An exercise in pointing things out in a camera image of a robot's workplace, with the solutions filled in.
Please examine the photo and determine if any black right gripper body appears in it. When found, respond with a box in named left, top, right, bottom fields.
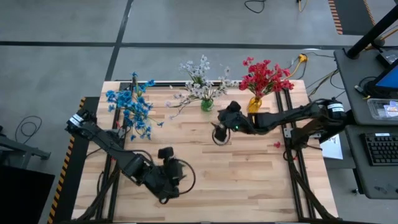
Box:
left=217, top=110, right=255, bottom=135

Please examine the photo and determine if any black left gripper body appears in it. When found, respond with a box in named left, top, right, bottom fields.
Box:
left=143, top=160, right=187, bottom=203

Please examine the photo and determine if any white artificial flower bunch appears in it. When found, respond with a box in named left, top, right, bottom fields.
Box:
left=164, top=65, right=242, bottom=121
left=178, top=55, right=212, bottom=102

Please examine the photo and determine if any yellow glass vase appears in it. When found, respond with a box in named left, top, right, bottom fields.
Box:
left=247, top=96, right=263, bottom=114

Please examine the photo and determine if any green glass vase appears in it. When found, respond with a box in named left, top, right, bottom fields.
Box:
left=200, top=98, right=215, bottom=113

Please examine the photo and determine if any hazard-striped black platform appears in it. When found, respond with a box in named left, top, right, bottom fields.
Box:
left=46, top=96, right=101, bottom=224

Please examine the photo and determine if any white paper sheet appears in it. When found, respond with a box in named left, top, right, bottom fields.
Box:
left=319, top=133, right=344, bottom=161

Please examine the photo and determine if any grey desk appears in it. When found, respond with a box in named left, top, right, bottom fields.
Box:
left=344, top=124, right=398, bottom=200
left=333, top=46, right=398, bottom=126

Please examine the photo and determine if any black floor box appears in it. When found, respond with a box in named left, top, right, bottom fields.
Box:
left=0, top=164, right=56, bottom=224

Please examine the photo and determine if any clear plastic box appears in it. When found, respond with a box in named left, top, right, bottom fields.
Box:
left=366, top=98, right=398, bottom=121

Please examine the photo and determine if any grey metal stand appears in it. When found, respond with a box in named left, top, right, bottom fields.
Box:
left=0, top=125, right=52, bottom=170

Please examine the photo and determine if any black keyboard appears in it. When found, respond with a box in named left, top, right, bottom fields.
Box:
left=363, top=133, right=398, bottom=167

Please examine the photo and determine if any hazard-striped floor mat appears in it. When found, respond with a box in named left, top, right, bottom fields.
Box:
left=327, top=0, right=377, bottom=36

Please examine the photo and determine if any black diagonal pole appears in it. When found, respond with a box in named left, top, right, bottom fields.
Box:
left=346, top=5, right=398, bottom=59

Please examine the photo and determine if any blue-screen monitor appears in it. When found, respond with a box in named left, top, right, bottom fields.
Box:
left=372, top=63, right=398, bottom=91

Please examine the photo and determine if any small black device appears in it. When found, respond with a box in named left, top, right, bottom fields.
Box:
left=375, top=49, right=398, bottom=65

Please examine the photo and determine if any yellow power plug cable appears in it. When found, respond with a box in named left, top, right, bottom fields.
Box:
left=281, top=53, right=309, bottom=81

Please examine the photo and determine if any black floor cable bundle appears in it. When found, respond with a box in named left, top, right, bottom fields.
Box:
left=306, top=51, right=348, bottom=110

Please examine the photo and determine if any black floor cable loop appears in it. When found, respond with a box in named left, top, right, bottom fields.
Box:
left=243, top=0, right=267, bottom=14

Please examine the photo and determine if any thin black floor cable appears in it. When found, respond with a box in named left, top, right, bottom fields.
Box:
left=14, top=115, right=43, bottom=144

